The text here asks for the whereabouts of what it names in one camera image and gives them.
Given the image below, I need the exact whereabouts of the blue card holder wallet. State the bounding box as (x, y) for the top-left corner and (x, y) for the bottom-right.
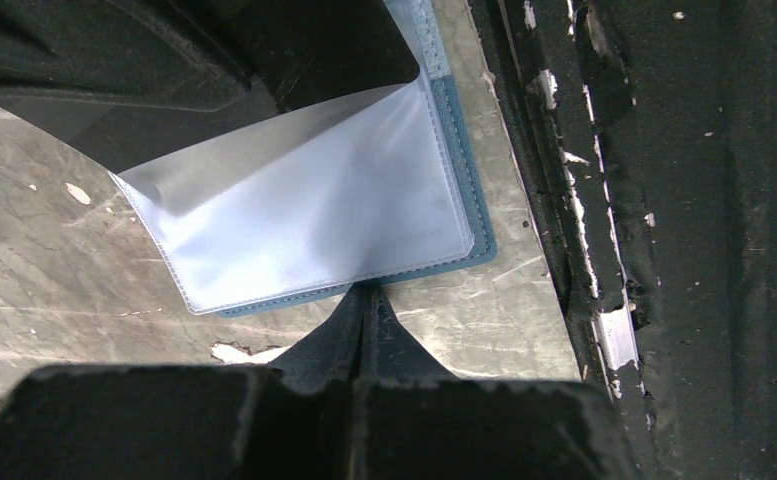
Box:
(113, 1), (497, 316)

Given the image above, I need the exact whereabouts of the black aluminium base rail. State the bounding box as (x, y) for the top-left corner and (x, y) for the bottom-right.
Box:
(470, 1), (777, 479)

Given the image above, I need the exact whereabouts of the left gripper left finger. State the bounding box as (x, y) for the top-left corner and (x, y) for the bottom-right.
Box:
(0, 285), (366, 479)

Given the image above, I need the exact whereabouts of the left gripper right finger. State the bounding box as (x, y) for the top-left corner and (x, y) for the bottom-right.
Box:
(352, 284), (640, 479)

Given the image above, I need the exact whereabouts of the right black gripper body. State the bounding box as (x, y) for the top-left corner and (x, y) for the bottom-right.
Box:
(0, 1), (420, 173)

